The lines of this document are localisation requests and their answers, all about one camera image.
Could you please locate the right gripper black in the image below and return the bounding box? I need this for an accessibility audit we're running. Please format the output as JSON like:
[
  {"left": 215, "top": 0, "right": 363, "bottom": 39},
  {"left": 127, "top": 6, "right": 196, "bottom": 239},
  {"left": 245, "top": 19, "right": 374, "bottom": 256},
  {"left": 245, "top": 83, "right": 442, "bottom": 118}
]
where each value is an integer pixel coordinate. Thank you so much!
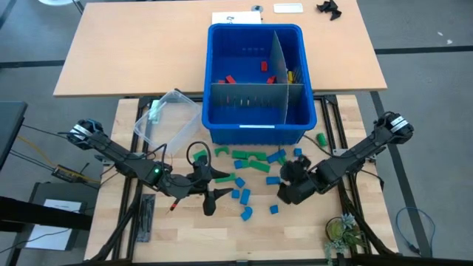
[{"left": 276, "top": 162, "right": 330, "bottom": 205}]

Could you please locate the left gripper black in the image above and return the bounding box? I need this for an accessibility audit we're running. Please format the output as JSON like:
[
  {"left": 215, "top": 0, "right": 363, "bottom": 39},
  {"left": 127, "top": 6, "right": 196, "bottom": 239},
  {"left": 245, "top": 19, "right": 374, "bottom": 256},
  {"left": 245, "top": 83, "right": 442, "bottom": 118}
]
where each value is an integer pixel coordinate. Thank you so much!
[{"left": 162, "top": 168, "right": 234, "bottom": 217}]

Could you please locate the green long block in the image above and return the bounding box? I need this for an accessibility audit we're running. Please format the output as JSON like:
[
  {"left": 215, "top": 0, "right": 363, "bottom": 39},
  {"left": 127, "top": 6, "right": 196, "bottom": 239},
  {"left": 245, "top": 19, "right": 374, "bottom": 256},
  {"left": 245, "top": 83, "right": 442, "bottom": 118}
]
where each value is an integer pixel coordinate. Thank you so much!
[{"left": 214, "top": 173, "right": 237, "bottom": 184}]

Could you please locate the clear plastic container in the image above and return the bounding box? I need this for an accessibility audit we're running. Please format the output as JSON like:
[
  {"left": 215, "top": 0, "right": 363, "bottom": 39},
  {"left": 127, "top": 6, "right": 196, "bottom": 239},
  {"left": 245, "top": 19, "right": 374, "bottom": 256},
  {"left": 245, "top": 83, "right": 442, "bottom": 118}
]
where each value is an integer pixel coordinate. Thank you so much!
[{"left": 133, "top": 89, "right": 203, "bottom": 158}]

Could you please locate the grey slotted divider panel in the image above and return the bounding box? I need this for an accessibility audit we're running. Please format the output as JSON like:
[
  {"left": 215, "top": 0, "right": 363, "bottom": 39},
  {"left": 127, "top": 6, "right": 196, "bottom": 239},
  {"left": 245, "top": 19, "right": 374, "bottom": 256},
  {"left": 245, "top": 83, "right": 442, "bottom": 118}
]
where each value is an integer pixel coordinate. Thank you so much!
[
  {"left": 268, "top": 30, "right": 290, "bottom": 125},
  {"left": 209, "top": 83, "right": 306, "bottom": 114}
]

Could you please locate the artificial potted plant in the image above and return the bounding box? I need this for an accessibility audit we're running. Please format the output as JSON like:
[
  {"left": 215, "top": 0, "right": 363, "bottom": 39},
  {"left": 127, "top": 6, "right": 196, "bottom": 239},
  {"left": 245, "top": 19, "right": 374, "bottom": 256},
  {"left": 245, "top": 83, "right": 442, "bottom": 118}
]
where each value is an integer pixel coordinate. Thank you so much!
[{"left": 324, "top": 213, "right": 367, "bottom": 266}]

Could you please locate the dark grey rectangular plate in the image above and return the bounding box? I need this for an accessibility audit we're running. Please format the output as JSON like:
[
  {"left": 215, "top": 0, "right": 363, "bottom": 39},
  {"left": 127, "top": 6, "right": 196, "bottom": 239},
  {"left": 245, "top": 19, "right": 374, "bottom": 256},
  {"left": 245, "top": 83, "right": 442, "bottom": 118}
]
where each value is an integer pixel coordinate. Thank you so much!
[{"left": 135, "top": 194, "right": 157, "bottom": 243}]

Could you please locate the blue plastic bin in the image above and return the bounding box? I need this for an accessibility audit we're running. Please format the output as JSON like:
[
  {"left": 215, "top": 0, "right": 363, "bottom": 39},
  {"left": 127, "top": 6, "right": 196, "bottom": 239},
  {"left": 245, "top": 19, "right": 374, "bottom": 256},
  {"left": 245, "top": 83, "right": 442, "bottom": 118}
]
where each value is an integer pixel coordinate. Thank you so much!
[{"left": 201, "top": 23, "right": 318, "bottom": 146}]

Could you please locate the white paper note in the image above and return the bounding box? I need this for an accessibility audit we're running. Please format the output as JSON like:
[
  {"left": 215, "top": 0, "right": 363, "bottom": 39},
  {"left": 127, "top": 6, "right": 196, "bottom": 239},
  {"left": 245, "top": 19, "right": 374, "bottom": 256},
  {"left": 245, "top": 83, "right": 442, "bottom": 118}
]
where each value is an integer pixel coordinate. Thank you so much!
[{"left": 43, "top": 198, "right": 83, "bottom": 214}]

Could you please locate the light wooden desk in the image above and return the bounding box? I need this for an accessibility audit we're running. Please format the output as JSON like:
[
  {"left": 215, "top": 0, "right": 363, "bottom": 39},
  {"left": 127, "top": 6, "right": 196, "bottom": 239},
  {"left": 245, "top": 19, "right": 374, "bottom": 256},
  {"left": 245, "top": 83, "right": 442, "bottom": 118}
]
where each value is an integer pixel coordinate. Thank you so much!
[{"left": 53, "top": 0, "right": 388, "bottom": 98}]

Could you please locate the white paper sheet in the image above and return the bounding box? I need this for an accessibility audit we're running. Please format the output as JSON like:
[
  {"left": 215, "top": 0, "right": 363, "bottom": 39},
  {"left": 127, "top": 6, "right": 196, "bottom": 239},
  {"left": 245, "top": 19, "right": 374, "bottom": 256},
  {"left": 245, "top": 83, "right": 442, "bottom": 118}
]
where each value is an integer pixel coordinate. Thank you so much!
[{"left": 212, "top": 10, "right": 262, "bottom": 25}]

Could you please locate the black equipment case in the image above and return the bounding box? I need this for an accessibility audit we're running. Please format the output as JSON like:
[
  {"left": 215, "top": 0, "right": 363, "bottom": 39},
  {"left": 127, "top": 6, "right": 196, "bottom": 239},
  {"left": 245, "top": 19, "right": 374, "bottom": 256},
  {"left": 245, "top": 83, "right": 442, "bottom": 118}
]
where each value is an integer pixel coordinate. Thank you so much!
[{"left": 25, "top": 182, "right": 99, "bottom": 252}]

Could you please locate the black beam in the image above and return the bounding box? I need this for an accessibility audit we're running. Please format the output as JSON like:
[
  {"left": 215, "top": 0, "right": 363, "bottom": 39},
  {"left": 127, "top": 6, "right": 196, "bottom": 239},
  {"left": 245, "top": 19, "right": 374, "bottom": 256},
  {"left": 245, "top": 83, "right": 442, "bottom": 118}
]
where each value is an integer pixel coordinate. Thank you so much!
[{"left": 0, "top": 195, "right": 93, "bottom": 232}]

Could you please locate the black side desk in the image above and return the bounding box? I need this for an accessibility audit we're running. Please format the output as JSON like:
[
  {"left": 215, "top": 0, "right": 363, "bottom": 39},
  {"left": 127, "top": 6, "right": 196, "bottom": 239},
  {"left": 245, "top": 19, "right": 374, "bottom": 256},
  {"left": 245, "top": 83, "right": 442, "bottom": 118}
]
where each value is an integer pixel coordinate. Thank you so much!
[{"left": 0, "top": 102, "right": 29, "bottom": 173}]

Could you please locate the white round object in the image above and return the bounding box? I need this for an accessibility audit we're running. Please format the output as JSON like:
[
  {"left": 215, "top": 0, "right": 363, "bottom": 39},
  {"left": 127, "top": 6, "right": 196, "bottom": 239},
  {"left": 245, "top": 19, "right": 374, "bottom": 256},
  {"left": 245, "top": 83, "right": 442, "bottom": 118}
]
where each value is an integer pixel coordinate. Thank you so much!
[{"left": 38, "top": 0, "right": 74, "bottom": 7}]

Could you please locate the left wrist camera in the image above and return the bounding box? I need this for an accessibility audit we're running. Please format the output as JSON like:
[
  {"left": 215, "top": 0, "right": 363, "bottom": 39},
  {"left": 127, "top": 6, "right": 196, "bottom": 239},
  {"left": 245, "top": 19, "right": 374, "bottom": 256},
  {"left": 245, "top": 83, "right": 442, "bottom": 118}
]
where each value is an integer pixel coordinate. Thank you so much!
[{"left": 191, "top": 158, "right": 212, "bottom": 179}]

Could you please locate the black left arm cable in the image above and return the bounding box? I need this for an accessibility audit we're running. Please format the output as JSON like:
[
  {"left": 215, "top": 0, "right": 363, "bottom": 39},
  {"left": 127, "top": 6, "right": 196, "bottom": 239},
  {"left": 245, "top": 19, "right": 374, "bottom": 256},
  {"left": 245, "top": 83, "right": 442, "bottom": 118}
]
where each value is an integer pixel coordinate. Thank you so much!
[{"left": 186, "top": 141, "right": 212, "bottom": 169}]

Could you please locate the blue cable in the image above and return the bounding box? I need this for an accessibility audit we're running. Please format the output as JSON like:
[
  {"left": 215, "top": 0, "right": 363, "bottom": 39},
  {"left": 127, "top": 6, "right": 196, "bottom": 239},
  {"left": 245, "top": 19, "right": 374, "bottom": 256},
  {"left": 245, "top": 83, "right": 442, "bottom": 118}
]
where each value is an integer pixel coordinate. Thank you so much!
[{"left": 395, "top": 206, "right": 437, "bottom": 256}]

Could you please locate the black plastic bracket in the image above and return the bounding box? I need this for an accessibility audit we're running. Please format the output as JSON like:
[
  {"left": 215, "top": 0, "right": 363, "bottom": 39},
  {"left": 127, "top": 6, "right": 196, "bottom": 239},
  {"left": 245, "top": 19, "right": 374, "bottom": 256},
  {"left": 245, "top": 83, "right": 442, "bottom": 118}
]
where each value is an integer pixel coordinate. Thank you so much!
[{"left": 316, "top": 0, "right": 343, "bottom": 21}]

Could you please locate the yellow cable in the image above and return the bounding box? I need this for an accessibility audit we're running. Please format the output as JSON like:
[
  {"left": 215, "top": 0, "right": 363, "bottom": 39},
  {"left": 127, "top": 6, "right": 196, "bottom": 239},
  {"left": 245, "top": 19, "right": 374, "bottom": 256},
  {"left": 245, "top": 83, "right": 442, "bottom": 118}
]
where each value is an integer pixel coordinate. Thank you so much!
[{"left": 16, "top": 135, "right": 101, "bottom": 185}]

